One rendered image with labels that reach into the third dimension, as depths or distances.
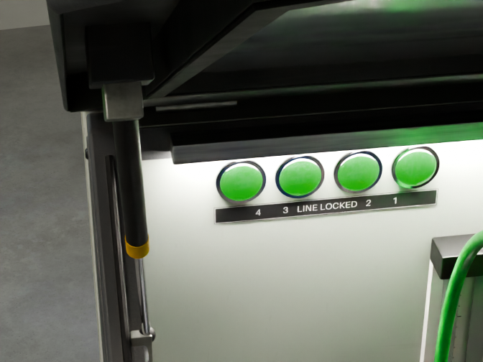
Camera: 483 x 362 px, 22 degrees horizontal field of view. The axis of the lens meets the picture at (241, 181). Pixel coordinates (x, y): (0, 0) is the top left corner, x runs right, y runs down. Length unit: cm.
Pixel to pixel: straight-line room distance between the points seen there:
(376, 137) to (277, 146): 10
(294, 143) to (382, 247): 19
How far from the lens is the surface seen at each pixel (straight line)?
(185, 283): 128
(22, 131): 422
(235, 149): 116
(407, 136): 120
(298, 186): 122
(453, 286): 122
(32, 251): 359
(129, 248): 98
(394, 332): 138
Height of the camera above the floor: 201
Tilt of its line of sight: 31 degrees down
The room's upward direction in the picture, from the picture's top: straight up
